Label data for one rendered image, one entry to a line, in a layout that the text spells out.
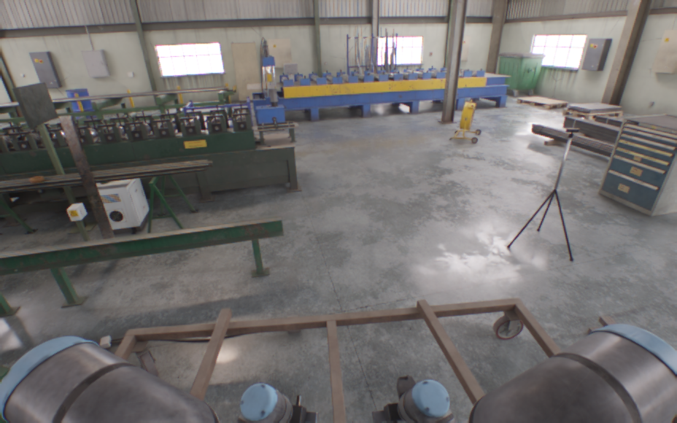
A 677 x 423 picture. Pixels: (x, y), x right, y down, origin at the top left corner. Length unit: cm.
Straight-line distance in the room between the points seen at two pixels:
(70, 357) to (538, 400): 56
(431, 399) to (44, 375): 81
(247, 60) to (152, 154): 830
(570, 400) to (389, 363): 199
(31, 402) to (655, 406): 69
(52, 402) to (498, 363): 238
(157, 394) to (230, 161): 422
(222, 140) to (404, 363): 341
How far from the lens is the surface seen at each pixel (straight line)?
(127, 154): 485
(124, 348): 248
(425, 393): 100
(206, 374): 204
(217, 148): 460
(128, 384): 48
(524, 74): 1363
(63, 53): 1447
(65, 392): 51
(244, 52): 1260
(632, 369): 52
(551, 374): 48
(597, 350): 53
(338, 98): 920
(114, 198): 435
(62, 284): 350
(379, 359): 242
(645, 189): 527
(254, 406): 100
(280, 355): 248
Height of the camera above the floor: 190
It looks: 27 degrees down
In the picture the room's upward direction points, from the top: 2 degrees counter-clockwise
